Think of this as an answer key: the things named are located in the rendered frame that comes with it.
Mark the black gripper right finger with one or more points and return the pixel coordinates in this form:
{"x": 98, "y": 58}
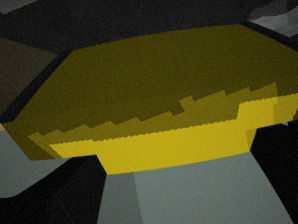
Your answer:
{"x": 276, "y": 150}

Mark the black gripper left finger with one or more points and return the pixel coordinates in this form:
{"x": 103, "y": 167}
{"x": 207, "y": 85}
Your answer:
{"x": 71, "y": 194}

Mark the tan panel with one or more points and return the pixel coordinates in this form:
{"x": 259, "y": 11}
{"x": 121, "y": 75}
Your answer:
{"x": 19, "y": 65}

